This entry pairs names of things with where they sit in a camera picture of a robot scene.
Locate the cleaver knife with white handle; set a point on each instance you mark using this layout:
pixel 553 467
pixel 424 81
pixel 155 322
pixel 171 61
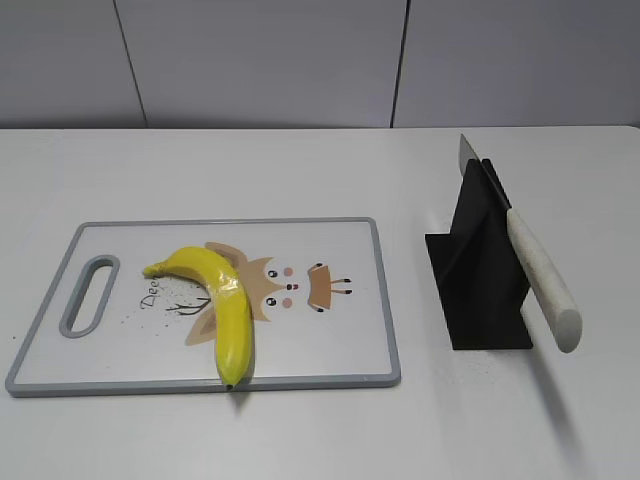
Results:
pixel 552 294

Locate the yellow plastic banana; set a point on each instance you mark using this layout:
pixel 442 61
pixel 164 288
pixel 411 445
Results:
pixel 228 322

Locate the white grey-rimmed cutting board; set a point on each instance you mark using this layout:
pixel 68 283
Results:
pixel 317 288

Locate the black knife stand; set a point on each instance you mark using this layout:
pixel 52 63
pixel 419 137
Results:
pixel 480 281

